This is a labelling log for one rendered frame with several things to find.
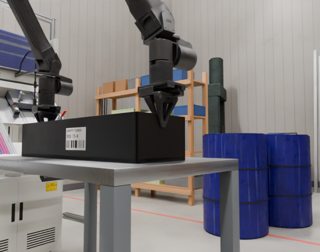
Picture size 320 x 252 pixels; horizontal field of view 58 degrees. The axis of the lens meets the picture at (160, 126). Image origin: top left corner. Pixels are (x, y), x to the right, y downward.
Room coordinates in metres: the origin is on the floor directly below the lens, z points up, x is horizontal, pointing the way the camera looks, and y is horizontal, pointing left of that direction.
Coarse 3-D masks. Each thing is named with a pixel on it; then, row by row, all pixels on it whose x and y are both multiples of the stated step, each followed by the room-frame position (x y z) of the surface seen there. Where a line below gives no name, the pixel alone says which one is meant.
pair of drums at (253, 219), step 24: (216, 144) 2.72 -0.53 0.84; (240, 144) 2.63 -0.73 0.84; (264, 144) 2.74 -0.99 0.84; (288, 144) 2.97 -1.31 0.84; (240, 168) 2.62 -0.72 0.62; (264, 168) 2.73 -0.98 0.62; (288, 168) 2.97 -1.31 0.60; (216, 192) 2.72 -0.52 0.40; (240, 192) 2.63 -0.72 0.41; (264, 192) 2.72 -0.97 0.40; (288, 192) 2.97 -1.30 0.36; (216, 216) 2.72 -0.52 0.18; (240, 216) 2.63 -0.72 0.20; (264, 216) 2.71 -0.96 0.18; (288, 216) 2.97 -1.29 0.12
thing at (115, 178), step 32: (0, 160) 0.83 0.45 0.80; (32, 160) 0.74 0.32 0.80; (64, 160) 0.74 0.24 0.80; (192, 160) 0.74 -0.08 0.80; (224, 160) 0.77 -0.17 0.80; (96, 192) 1.27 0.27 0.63; (128, 192) 0.52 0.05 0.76; (224, 192) 0.81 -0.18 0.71; (96, 224) 1.27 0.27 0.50; (128, 224) 0.52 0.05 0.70; (224, 224) 0.82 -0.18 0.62
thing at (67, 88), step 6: (54, 60) 1.02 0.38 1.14; (54, 66) 1.03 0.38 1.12; (42, 72) 1.05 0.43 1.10; (48, 72) 1.03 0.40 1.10; (54, 72) 1.03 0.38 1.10; (60, 78) 1.08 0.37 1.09; (66, 78) 1.10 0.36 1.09; (60, 84) 1.08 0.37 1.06; (66, 84) 1.10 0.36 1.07; (60, 90) 1.08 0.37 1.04; (66, 90) 1.10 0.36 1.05; (72, 90) 1.13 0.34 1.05
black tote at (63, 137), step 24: (72, 120) 0.79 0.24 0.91; (96, 120) 0.71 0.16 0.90; (120, 120) 0.65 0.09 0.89; (144, 120) 0.64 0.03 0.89; (168, 120) 0.70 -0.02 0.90; (24, 144) 0.99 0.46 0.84; (48, 144) 0.87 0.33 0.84; (72, 144) 0.79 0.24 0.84; (96, 144) 0.71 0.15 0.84; (120, 144) 0.65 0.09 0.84; (144, 144) 0.64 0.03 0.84; (168, 144) 0.70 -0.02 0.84
